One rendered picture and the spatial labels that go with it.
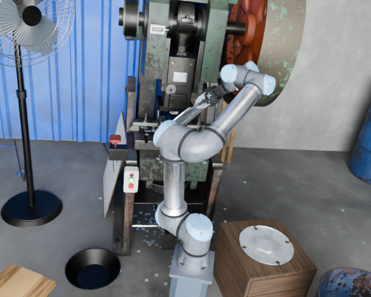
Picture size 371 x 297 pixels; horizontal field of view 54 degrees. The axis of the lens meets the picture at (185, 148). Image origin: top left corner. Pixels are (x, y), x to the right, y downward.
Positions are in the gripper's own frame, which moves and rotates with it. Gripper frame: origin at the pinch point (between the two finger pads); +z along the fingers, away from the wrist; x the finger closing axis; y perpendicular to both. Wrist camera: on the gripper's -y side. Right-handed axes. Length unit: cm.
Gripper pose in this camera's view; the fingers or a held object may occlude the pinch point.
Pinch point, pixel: (198, 104)
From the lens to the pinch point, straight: 180.1
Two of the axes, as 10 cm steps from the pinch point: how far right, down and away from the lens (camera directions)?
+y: -4.9, 3.5, -8.0
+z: -7.0, 3.9, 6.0
